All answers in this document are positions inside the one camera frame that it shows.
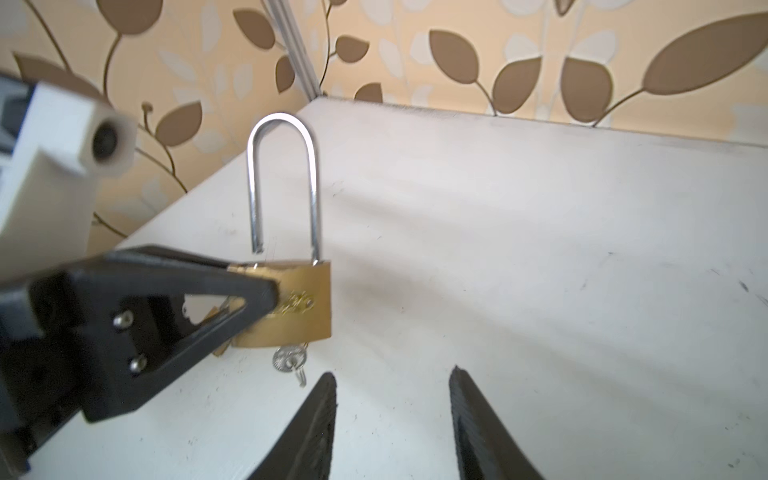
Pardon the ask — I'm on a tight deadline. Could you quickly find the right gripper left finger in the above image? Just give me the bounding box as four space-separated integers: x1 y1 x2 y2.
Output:
248 372 337 480

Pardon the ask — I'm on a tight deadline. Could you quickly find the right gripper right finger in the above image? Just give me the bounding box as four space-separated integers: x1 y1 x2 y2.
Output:
449 366 543 480

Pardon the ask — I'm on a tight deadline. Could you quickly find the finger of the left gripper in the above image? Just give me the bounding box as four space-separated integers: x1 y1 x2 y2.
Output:
61 247 279 422

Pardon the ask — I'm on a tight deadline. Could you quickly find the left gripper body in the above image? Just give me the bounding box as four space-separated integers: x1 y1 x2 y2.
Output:
1 272 88 474

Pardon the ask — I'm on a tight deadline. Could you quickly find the silver key with ring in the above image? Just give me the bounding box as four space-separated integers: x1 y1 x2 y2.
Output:
272 343 308 388

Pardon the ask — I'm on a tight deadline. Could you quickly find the large brass padlock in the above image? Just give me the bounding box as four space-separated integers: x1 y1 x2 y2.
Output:
214 112 332 356

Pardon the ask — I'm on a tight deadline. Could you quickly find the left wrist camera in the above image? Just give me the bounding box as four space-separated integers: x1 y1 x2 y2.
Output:
1 75 137 280

